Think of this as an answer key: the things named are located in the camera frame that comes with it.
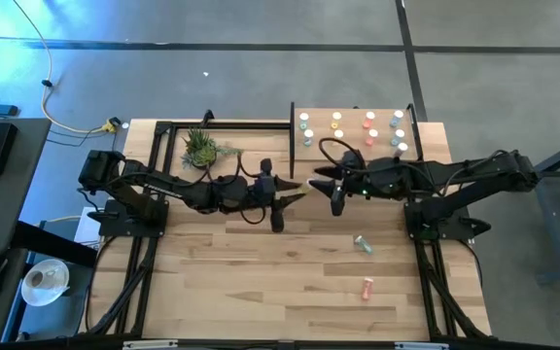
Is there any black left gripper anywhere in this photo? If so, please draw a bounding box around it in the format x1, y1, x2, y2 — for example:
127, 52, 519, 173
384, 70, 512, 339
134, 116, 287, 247
240, 157, 307, 233

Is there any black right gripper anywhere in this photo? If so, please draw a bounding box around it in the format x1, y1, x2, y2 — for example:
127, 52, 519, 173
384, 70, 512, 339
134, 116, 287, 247
307, 151, 407, 218

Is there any potted succulent plant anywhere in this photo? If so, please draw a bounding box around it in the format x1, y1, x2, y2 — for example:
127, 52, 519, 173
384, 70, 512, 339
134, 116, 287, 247
181, 126, 245, 171

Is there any white box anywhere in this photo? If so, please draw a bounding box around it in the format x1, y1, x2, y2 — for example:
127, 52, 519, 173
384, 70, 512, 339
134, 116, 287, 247
73, 206, 104, 247

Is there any black desk foot bar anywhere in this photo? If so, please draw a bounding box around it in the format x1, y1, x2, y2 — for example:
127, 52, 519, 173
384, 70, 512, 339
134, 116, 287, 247
12, 219, 99, 268

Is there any white cup on stool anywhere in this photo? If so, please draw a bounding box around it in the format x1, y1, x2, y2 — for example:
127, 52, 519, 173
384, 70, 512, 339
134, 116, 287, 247
20, 258, 71, 307

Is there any black desk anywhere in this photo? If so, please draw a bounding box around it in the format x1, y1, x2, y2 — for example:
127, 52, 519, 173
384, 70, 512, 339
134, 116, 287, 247
0, 118, 52, 344

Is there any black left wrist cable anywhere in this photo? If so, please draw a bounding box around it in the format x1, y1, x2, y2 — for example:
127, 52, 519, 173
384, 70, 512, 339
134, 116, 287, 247
237, 154, 267, 227

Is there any wooden shelf black frame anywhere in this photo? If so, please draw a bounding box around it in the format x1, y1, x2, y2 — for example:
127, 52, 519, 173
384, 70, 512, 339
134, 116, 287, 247
289, 101, 425, 180

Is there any black aluminium table frame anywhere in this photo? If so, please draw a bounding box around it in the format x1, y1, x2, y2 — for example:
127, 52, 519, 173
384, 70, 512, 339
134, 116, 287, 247
85, 119, 493, 341

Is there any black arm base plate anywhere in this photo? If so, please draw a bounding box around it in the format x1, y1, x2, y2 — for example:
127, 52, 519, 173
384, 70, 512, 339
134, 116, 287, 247
87, 198, 170, 239
407, 203, 493, 243

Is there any silver aluminium bracket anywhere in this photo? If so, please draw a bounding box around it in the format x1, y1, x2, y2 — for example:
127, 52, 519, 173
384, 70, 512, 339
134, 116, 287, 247
122, 339, 179, 350
394, 341, 450, 350

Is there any black floor cable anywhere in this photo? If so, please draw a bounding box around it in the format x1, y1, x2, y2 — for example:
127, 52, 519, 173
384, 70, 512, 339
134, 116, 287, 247
46, 126, 122, 164

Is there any yellow floor cable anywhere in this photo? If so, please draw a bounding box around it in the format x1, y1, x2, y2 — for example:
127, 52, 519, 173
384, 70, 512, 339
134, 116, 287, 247
12, 0, 119, 135

